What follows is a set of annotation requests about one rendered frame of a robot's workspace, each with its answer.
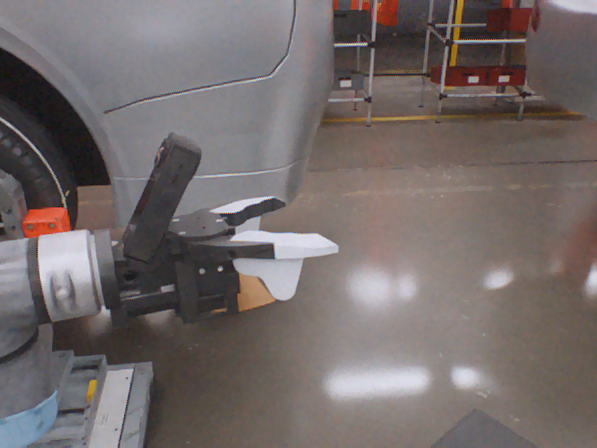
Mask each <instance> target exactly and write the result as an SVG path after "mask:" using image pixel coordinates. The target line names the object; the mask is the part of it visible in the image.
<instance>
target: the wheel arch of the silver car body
mask: <svg viewBox="0 0 597 448"><path fill-rule="evenodd" d="M0 94H2V95H4V96H6V97H8V98H9V99H10V101H14V102H16V103H17V104H19V106H20V108H21V107H23V109H24V110H26V111H28V114H31V115H33V116H34V117H35V118H36V119H37V122H40V123H41V124H42V125H43V126H44V127H45V128H46V131H49V132H50V134H51V135H52V138H54V139H55V140H56V141H57V145H59V146H60V147H61V149H63V151H64V153H63V154H66V156H67V158H68V160H67V161H69V162H70V164H71V169H73V172H74V176H75V177H74V179H75V180H76V184H77V187H88V186H108V185H111V190H112V195H113V203H114V224H113V228H115V229H118V222H119V206H118V197H116V191H115V187H114V182H113V177H112V175H111V172H110V168H109V164H108V162H107V159H106V157H105V154H104V152H103V150H102V148H101V145H100V143H99V141H98V139H97V138H96V136H95V134H94V132H93V130H92V129H91V127H90V126H89V124H88V122H87V121H86V119H85V118H84V116H83V115H82V114H81V112H80V111H79V110H78V108H77V107H76V106H75V105H74V103H73V102H72V101H70V100H69V99H68V97H67V96H66V95H65V94H64V92H63V91H62V90H61V89H60V88H59V87H58V86H57V85H56V84H55V83H54V82H53V81H52V80H51V79H50V78H49V77H48V76H47V75H45V74H44V73H43V72H42V71H41V70H40V69H38V68H37V67H36V66H33V65H32V64H31V63H29V62H28V61H27V60H25V59H24V58H22V57H21V56H19V55H18V54H16V52H15V51H13V50H11V49H10V48H8V47H6V46H3V45H1V44H0Z"/></svg>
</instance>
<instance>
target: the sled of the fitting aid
mask: <svg viewBox="0 0 597 448"><path fill-rule="evenodd" d="M107 373H108V367H107V362H106V357H105V354H99V355H87V356H75V360H74V363H73V366H72V368H71V371H70V374H69V377H68V380H67V383H66V386H65V389H64V392H63V395H62V398H61V400H60V403H59V406H58V411H57V417H56V420H55V422H54V424H53V425H52V427H51V428H49V430H48V431H47V432H46V433H45V434H44V435H43V436H41V437H40V438H39V439H37V440H36V441H34V442H33V443H31V444H29V445H27V447H25V448H88V444H89V441H90V437H91V433H92V429H93V424H95V420H96V416H97V412H98V408H99V404H100V401H101V397H102V393H103V389H104V385H105V381H106V377H107Z"/></svg>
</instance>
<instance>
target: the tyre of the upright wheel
mask: <svg viewBox="0 0 597 448"><path fill-rule="evenodd" d="M0 118H1V119H3V120H4V121H5V122H7V123H8V124H9V125H11V126H12V127H13V128H15V129H16V130H17V131H18V132H19V133H21V134H22V135H24V136H25V137H26V138H27V139H28V140H29V141H30V142H31V143H32V144H33V145H34V147H35V148H36V149H37V150H38V151H39V152H40V154H41V155H42V156H43V158H44V159H45V160H46V162H47V163H48V165H49V166H50V168H51V170H52V172H53V173H54V175H55V178H56V180H57V182H59V184H60V187H61V189H62V192H63V195H64V198H65V200H63V197H62V194H61V191H60V189H59V186H57V184H56V182H55V180H54V178H53V175H52V173H51V171H50V170H49V168H48V166H47V165H46V163H45V162H44V161H43V159H42V158H41V157H40V155H39V154H38V153H37V152H36V151H35V149H34V148H33V147H32V146H31V145H30V144H29V143H28V142H27V141H26V140H25V139H24V138H23V137H22V136H21V135H19V134H18V133H16V132H15V131H14V130H13V129H12V128H10V127H9V126H7V125H6V124H5V123H4V122H2V121H1V120H0V169H2V170H3V171H5V172H6V173H7V174H11V175H12V177H13V178H16V179H17V180H19V181H20V183H21V185H22V189H23V191H24V193H25V194H24V198H25V202H26V206H27V210H28V212H29V211H30V210H32V209H50V208H65V204H64V201H65V202H66V207H67V210H68V215H69V220H70V225H71V230H72V231H74V230H75V226H76V223H77V217H78V210H79V204H78V203H79V197H78V190H77V184H76V180H75V179H74V177H75V176H74V172H73V169H71V164H70V162H69V161H67V160H68V158H67V156H66V154H63V153H64V151H63V149H61V147H60V146H59V145H57V141H56V140H55V139H54V138H52V135H51V134H50V132H49V131H46V128H45V127H44V126H43V125H42V124H41V123H40V122H37V119H36V118H35V117H34V116H33V115H31V114H28V111H26V110H24V109H23V107H21V108H20V106H19V104H17V103H16V102H14V101H10V99H9V98H8V97H6V96H4V95H2V94H0Z"/></svg>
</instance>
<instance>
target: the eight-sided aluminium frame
mask: <svg viewBox="0 0 597 448"><path fill-rule="evenodd" d="M24 194H25V193H24V191H23V189H22V185H21V183H20V181H19V180H17V179H16V178H13V177H12V175H11V174H7V173H6V172H5V171H3V170H2V169H0V215H1V219H2V223H3V226H4V230H5V234H6V238H7V240H15V239H23V238H25V235H24V231H23V227H22V221H23V219H24V218H25V216H26V215H27V214H28V210H27V206H26V202H25V198H24Z"/></svg>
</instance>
